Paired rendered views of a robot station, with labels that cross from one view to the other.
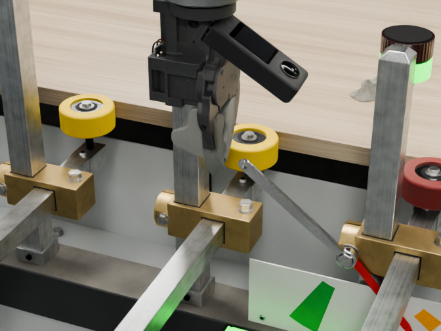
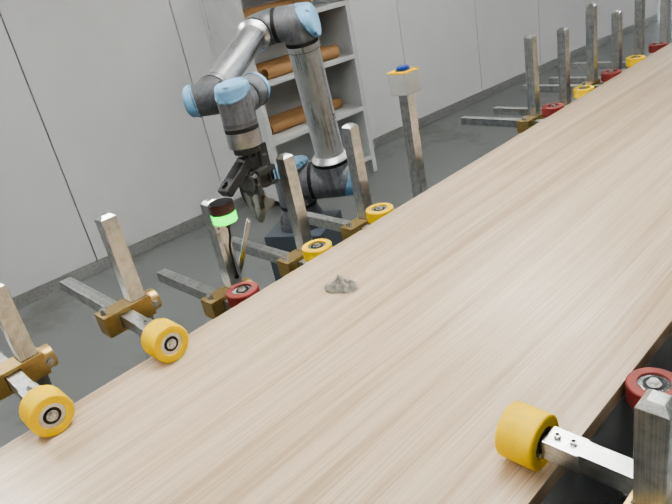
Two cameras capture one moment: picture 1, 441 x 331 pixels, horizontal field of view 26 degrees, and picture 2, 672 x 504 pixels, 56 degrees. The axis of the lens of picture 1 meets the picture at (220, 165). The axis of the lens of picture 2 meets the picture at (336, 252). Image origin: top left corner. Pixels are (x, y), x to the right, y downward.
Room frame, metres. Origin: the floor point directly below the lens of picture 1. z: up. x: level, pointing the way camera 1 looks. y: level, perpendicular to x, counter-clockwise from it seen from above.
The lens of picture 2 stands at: (1.88, -1.34, 1.58)
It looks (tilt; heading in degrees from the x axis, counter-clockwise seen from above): 25 degrees down; 118
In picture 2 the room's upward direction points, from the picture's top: 12 degrees counter-clockwise
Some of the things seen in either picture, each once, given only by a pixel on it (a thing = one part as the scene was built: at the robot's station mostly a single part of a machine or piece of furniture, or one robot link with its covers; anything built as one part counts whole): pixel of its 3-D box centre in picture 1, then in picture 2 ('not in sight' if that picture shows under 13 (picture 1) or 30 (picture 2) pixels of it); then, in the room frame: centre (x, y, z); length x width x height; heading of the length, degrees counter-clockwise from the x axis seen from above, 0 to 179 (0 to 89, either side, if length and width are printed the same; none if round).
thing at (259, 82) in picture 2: not in sight; (246, 93); (0.94, 0.13, 1.28); 0.12 x 0.12 x 0.09; 10
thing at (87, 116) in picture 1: (88, 137); (382, 224); (1.24, 0.19, 0.85); 0.08 x 0.08 x 0.11
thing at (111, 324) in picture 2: not in sight; (129, 311); (0.86, -0.45, 0.95); 0.13 x 0.06 x 0.05; 68
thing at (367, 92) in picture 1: (378, 85); (340, 282); (1.29, -0.24, 0.91); 0.09 x 0.07 x 0.02; 151
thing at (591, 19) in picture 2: not in sight; (591, 61); (1.73, 1.66, 0.94); 0.03 x 0.03 x 0.48; 68
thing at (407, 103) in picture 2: not in sight; (416, 162); (1.26, 0.51, 0.93); 0.05 x 0.04 x 0.45; 68
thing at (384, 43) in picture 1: (407, 43); (221, 206); (1.01, -0.21, 1.09); 0.06 x 0.06 x 0.02
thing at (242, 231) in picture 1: (208, 217); (301, 259); (1.05, 0.02, 0.83); 0.13 x 0.06 x 0.05; 68
